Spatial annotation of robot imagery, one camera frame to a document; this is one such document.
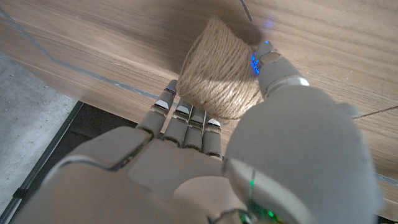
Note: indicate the black backdrop frame pole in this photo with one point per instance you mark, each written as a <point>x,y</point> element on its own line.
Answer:
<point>46,158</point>

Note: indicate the jute twine strand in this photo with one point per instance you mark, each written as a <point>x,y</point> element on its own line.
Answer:
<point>376,112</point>

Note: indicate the jute twine spool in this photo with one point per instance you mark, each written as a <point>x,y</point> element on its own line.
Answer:
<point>217,71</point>

